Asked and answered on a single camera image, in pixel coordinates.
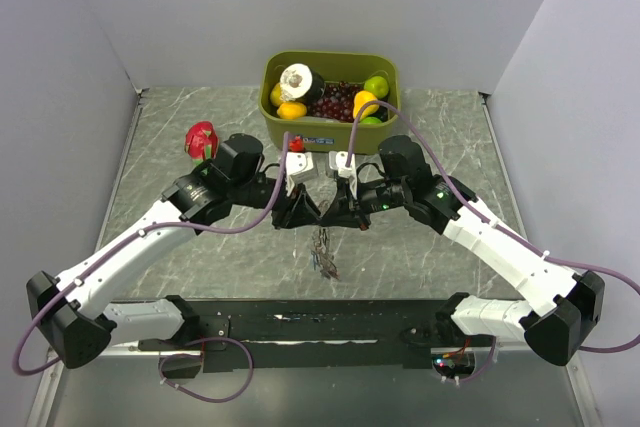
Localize yellow pear toy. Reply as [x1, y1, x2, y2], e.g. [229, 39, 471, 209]
[352, 90, 379, 122]

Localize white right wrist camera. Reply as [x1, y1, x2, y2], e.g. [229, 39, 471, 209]
[326, 151, 358, 198]

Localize aluminium rail frame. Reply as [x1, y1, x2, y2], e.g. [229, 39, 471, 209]
[27, 344, 160, 426]

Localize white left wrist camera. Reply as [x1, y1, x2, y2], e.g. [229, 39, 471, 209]
[285, 136, 318, 196]

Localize olive green plastic bin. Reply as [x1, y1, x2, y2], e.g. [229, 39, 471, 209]
[259, 50, 401, 152]

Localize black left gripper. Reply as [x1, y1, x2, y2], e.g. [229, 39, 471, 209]
[230, 174, 321, 229]

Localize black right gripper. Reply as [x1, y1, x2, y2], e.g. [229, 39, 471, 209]
[320, 175, 409, 231]

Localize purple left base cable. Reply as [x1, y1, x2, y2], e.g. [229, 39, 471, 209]
[157, 337, 254, 402]

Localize large silver toothed keyring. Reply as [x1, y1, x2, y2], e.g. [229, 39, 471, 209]
[310, 226, 339, 280]

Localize green fruit toy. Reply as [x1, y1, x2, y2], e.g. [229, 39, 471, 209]
[360, 116, 383, 125]

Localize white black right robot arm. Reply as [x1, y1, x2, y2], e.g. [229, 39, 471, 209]
[322, 135, 605, 366]

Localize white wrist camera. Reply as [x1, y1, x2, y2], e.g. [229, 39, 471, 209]
[326, 151, 358, 198]
[285, 136, 318, 196]

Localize dark red grape bunch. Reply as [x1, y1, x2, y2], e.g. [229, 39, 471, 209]
[307, 82, 362, 123]

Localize red dragon fruit toy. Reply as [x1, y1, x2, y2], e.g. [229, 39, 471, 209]
[184, 121, 219, 166]

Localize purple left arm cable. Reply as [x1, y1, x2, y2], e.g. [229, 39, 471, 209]
[11, 131, 296, 376]

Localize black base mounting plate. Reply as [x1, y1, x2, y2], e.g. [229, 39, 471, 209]
[138, 299, 491, 373]

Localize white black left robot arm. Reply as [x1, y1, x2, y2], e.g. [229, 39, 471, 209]
[26, 134, 317, 369]

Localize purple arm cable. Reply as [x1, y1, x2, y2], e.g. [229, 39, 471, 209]
[346, 100, 640, 353]
[11, 131, 296, 376]

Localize orange yellow mango toy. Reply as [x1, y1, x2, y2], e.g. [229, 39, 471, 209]
[276, 101, 307, 120]

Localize green lime toy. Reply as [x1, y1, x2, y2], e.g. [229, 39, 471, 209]
[363, 75, 390, 100]

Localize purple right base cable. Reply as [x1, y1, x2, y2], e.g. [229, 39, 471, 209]
[439, 336, 500, 388]

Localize white black cylinder roll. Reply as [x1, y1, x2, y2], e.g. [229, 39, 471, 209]
[279, 63, 325, 104]

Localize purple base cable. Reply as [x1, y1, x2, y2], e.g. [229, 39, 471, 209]
[157, 337, 254, 402]
[439, 336, 500, 388]

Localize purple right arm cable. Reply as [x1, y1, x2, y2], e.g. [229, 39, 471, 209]
[346, 100, 640, 353]

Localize yellow lemon toy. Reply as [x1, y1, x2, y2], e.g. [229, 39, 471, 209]
[269, 83, 283, 108]

